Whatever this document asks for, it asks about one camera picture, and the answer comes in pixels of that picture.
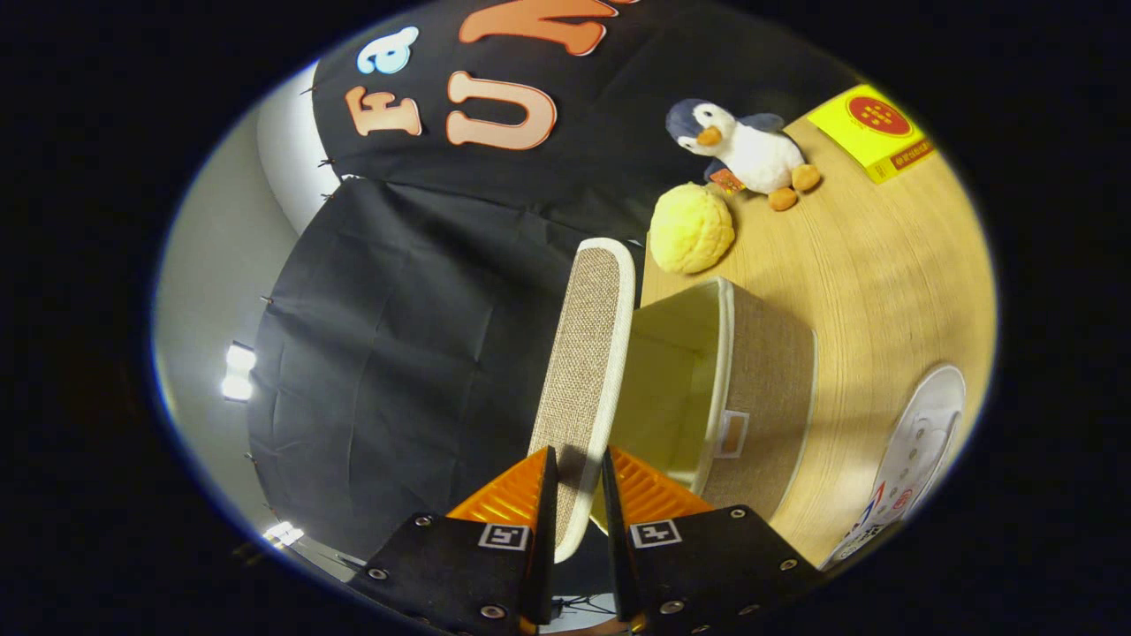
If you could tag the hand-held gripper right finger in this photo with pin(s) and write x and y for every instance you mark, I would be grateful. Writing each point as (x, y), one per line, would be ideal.
(614, 539)

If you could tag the beige fabric storage box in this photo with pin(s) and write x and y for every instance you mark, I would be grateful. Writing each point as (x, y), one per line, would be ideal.
(769, 380)

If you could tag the white canvas shoe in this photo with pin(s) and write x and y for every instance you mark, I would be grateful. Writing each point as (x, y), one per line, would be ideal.
(928, 424)

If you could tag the yellow book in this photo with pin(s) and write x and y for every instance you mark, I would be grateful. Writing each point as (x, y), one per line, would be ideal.
(870, 132)

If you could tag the penguin plush toy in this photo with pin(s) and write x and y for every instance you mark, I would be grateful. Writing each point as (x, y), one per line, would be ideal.
(760, 155)

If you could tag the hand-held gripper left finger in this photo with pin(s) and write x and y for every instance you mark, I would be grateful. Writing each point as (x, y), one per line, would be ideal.
(543, 530)

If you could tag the yellow bun plush toy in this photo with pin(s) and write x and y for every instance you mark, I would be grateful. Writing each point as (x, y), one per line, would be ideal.
(689, 230)

